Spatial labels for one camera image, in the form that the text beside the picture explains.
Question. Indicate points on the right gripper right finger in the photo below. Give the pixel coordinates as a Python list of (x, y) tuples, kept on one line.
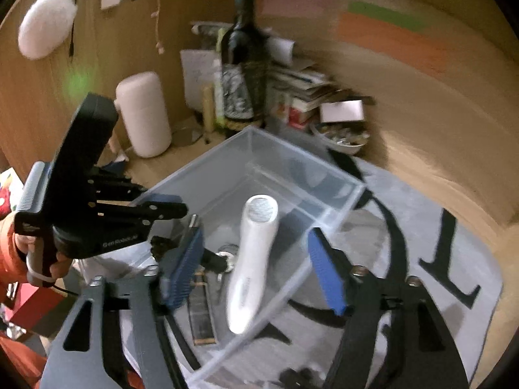
[(394, 335)]

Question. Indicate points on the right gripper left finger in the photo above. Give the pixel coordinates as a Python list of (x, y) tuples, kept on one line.
[(87, 353)]

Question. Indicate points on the dark brown rectangular box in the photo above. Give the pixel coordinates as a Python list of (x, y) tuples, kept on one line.
[(199, 311)]

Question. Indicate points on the metal cylinder tube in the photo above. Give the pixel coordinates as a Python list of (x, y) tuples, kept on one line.
[(190, 231)]

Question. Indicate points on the white handheld massager device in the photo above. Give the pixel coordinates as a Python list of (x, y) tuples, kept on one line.
[(258, 229)]

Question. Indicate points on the clear plastic storage bin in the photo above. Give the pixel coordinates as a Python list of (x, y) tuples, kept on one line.
[(310, 192)]

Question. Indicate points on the pine cone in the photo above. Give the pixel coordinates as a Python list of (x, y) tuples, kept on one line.
[(160, 246)]

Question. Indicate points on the left hand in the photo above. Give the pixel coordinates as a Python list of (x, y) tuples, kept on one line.
[(33, 246)]

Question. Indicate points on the grey rug with black letters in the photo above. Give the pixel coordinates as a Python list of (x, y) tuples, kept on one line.
[(396, 233)]

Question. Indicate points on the green spray bottle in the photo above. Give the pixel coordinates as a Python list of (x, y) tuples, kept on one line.
[(218, 88)]

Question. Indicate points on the yellow tube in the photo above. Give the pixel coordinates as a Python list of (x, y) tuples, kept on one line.
[(208, 109)]

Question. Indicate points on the white handwritten paper note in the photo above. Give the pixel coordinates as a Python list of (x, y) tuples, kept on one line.
[(198, 67)]

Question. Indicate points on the white fluffy item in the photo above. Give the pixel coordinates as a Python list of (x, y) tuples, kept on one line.
[(45, 27)]

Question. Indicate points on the dark wine bottle elephant label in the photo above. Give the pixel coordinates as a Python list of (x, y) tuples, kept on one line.
[(244, 60)]

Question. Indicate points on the white bowl of small items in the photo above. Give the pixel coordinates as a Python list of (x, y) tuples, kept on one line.
[(339, 138)]

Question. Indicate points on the stack of books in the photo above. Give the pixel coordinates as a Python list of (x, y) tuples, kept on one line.
[(294, 97)]

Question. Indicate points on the white cardboard box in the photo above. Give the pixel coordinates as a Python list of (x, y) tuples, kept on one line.
[(342, 111)]

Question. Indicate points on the orange sticky note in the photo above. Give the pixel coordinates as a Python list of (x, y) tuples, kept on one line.
[(425, 54)]

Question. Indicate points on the green sticky note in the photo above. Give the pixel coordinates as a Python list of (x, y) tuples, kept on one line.
[(387, 15)]

